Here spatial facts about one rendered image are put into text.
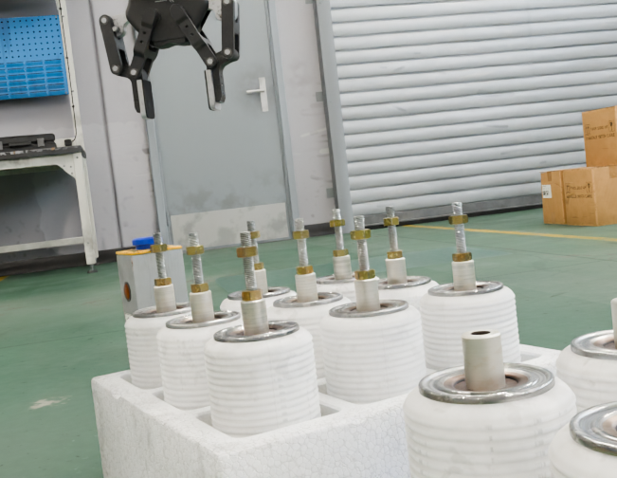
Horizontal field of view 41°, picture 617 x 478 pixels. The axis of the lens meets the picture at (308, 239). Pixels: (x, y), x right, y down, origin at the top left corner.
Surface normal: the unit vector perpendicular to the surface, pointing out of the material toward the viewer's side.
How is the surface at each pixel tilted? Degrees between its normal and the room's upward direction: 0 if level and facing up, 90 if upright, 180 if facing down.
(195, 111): 90
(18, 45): 90
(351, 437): 90
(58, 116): 90
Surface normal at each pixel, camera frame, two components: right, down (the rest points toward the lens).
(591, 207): -0.97, 0.12
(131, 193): 0.22, 0.04
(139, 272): 0.48, 0.00
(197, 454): -0.87, 0.13
